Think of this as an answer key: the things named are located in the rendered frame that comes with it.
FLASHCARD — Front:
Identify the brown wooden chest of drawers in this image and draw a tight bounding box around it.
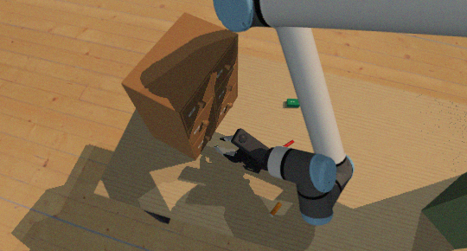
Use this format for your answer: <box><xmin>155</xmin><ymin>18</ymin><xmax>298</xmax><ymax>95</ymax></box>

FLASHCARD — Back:
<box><xmin>121</xmin><ymin>12</ymin><xmax>238</xmax><ymax>160</ymax></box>

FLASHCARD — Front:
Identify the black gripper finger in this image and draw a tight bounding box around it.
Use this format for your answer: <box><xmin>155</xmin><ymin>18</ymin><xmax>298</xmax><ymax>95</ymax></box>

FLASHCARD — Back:
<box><xmin>214</xmin><ymin>145</ymin><xmax>243</xmax><ymax>163</ymax></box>
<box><xmin>220</xmin><ymin>135</ymin><xmax>233</xmax><ymax>142</ymax></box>

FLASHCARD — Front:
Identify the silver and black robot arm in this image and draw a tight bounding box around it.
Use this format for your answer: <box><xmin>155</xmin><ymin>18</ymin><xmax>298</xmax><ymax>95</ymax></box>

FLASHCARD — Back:
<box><xmin>213</xmin><ymin>0</ymin><xmax>467</xmax><ymax>226</ymax></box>

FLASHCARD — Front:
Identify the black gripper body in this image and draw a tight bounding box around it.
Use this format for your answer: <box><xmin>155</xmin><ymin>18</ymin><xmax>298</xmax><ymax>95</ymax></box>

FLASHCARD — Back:
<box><xmin>237</xmin><ymin>147</ymin><xmax>274</xmax><ymax>173</ymax></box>

